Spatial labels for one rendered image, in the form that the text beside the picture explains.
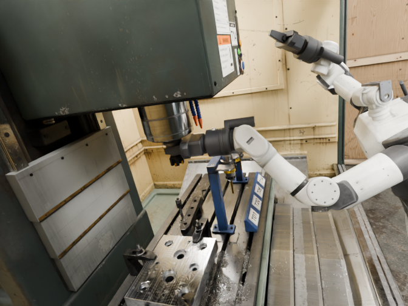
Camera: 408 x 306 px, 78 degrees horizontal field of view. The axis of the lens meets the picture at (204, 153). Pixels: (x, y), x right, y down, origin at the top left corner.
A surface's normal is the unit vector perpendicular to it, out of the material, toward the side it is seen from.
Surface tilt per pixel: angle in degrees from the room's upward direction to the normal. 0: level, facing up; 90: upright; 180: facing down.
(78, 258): 90
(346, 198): 61
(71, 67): 90
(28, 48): 90
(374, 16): 90
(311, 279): 8
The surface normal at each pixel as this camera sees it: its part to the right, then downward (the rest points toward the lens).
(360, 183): -0.27, -0.11
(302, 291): -0.22, -0.85
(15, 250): 0.94, -0.05
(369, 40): -0.38, 0.40
